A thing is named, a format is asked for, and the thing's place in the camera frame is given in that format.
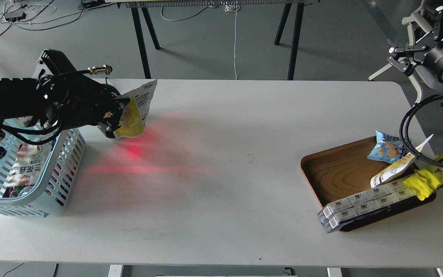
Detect long white snack box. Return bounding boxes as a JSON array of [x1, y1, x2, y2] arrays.
[[316, 179, 418, 233]]

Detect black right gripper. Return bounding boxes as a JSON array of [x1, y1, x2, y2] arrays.
[[386, 3, 443, 83]]

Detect black legged background table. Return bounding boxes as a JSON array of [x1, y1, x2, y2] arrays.
[[103, 2, 305, 80]]

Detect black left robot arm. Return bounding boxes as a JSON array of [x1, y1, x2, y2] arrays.
[[0, 49, 130, 159]]

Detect blue snack bag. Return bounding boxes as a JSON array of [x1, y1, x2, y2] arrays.
[[367, 130, 406, 164]]

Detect snack packets in basket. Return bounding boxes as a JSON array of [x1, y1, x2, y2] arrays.
[[2, 141, 55, 198]]

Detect white hanging cable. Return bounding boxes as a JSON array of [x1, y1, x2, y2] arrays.
[[225, 0, 241, 80]]

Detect light blue plastic basket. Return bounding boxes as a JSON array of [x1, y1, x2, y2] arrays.
[[0, 128, 86, 217]]

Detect yellow cartoon snack bag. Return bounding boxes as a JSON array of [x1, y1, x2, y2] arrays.
[[403, 154, 443, 200]]

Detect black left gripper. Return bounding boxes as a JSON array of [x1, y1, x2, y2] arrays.
[[33, 49, 131, 139]]

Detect black power adapter on floor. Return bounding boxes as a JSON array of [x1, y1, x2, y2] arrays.
[[4, 10, 26, 22]]

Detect brown wooden tray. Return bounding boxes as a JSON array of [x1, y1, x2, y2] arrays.
[[300, 136, 436, 215]]

